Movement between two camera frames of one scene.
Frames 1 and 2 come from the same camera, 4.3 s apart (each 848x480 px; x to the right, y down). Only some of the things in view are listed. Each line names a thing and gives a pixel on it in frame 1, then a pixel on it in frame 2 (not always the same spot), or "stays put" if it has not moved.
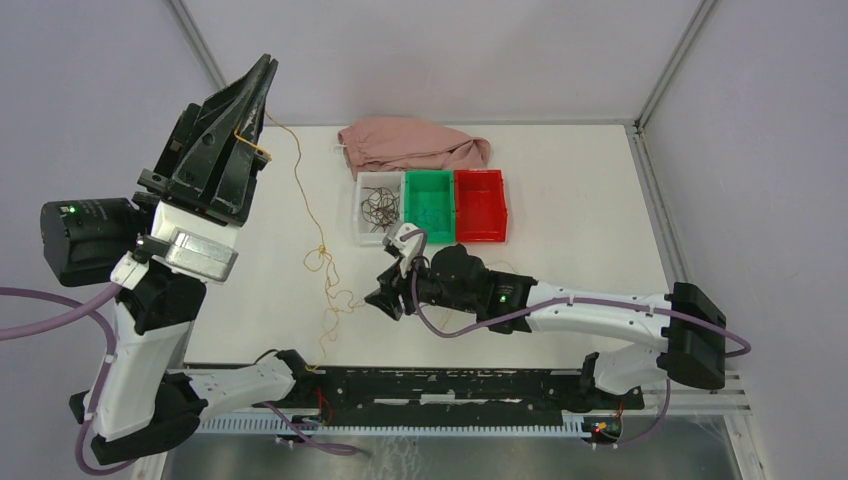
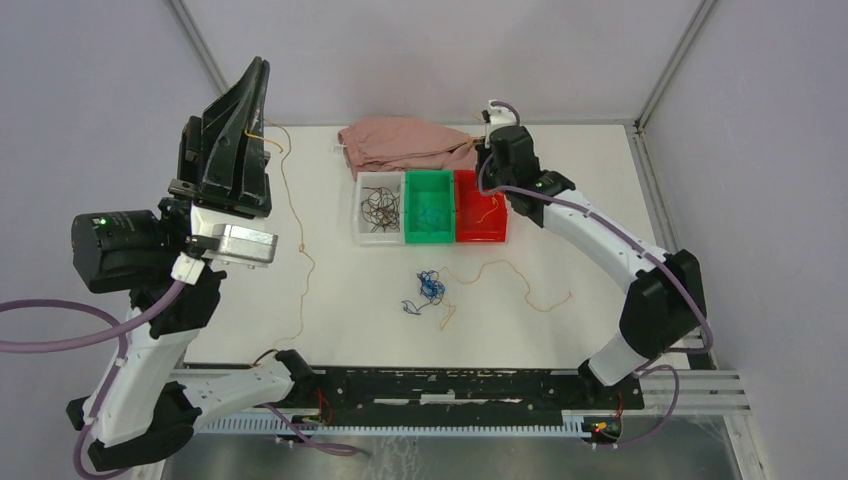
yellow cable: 317,255 -> 298,232
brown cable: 381,208 stays put
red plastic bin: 480,205 stays put
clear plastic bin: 379,203 stays put
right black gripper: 392,284 -> 482,152
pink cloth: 375,144 stays put
